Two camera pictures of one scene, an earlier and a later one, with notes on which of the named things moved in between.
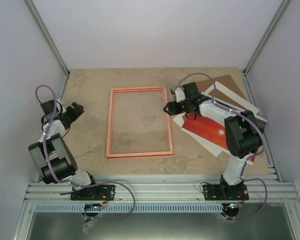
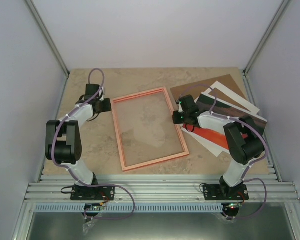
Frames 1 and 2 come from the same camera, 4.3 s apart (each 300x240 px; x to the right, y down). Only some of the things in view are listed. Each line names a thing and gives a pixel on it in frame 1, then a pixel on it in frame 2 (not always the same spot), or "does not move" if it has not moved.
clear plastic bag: [87, 226] does not move
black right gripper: [173, 109] -> [177, 120]
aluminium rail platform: [168, 189] does not move
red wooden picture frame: [108, 154] -> [115, 101]
